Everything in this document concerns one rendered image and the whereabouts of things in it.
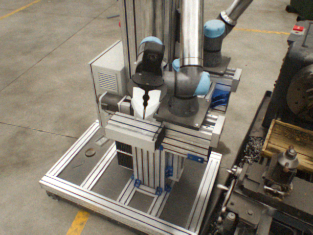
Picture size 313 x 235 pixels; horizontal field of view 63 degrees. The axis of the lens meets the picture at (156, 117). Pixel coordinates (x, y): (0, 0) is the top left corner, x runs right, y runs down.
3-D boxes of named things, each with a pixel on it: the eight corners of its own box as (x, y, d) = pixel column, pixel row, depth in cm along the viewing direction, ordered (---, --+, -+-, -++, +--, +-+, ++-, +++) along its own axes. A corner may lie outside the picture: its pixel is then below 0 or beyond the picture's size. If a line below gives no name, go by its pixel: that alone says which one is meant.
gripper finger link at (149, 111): (155, 136, 55) (157, 109, 62) (159, 115, 51) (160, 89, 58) (141, 135, 55) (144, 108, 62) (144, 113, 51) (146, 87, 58)
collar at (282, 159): (279, 150, 106) (280, 145, 104) (299, 157, 103) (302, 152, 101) (275, 163, 101) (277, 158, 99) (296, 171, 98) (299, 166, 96)
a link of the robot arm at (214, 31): (197, 47, 149) (200, 24, 140) (206, 39, 158) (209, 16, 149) (217, 52, 144) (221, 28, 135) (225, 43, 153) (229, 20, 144)
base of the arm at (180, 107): (162, 112, 119) (162, 94, 112) (173, 95, 129) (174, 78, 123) (193, 120, 114) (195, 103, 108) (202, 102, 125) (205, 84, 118)
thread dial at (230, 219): (225, 221, 118) (229, 209, 111) (233, 224, 116) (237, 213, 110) (222, 227, 115) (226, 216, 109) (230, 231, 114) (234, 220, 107)
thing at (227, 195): (226, 192, 147) (234, 166, 132) (243, 199, 144) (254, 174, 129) (209, 232, 130) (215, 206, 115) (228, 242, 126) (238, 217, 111)
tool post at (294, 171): (273, 166, 112) (280, 151, 106) (291, 173, 110) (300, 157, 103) (270, 178, 108) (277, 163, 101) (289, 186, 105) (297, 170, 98)
